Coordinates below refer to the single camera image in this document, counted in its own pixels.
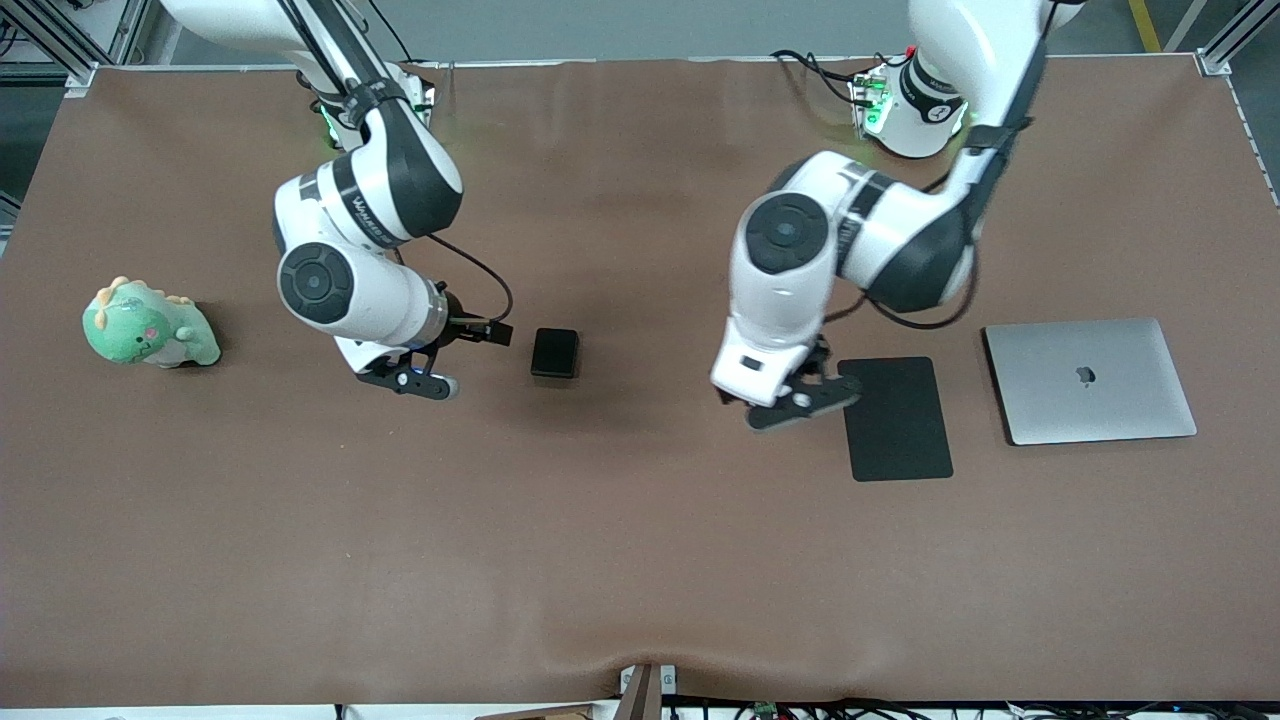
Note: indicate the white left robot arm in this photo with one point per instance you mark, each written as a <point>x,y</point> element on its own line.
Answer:
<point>780,300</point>

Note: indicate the black mouse pad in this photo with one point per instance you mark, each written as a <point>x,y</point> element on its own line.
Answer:
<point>895,430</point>

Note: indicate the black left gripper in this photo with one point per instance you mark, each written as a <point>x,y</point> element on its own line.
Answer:
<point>818,357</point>

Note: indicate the aluminium frame post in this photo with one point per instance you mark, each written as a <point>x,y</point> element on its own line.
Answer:
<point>75,72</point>
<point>1215,55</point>

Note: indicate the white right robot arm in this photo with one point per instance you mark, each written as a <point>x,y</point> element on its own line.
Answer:
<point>350,290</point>

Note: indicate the brown table cover mat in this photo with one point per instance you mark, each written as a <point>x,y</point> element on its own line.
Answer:
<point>640,520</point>

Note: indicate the green dinosaur plush toy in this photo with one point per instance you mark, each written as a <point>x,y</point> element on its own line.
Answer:
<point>130,330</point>

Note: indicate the silver closed laptop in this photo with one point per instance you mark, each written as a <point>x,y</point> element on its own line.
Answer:
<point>1090,400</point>

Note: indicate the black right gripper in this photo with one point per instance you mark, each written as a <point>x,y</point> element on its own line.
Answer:
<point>462,326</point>

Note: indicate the black phone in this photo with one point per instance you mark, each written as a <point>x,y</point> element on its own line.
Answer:
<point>554,352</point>

